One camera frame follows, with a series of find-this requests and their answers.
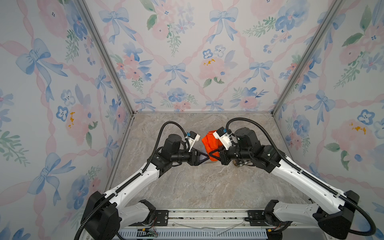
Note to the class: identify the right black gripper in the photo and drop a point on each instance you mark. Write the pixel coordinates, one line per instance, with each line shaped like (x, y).
(223, 155)

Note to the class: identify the plaid eyeglass case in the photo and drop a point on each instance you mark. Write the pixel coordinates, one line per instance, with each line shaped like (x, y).
(240, 163)

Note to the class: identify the purple eyeglass case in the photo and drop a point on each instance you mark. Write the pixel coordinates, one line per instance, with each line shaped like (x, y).
(202, 156)

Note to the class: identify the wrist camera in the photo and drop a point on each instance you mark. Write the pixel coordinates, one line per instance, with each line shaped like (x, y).
(191, 139)
(226, 137)

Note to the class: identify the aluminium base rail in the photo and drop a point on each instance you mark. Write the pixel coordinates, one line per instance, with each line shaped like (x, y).
(214, 224)

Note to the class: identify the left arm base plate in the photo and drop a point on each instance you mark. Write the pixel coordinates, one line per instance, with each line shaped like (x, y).
(157, 218)

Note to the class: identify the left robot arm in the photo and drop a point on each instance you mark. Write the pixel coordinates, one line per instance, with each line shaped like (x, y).
(105, 214)

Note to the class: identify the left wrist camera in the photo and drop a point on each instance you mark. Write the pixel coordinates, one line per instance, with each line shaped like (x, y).
(191, 139)

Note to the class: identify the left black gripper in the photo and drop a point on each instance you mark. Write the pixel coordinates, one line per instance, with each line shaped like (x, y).
(196, 162)

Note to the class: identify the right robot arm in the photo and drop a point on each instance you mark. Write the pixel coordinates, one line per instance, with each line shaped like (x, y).
(332, 210)

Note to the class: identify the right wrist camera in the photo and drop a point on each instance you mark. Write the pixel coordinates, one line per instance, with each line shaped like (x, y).
(226, 137)

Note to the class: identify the orange microfiber cloth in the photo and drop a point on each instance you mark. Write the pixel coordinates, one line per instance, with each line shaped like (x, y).
(212, 146)

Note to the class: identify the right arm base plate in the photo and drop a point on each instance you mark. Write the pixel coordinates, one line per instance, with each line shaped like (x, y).
(256, 218)

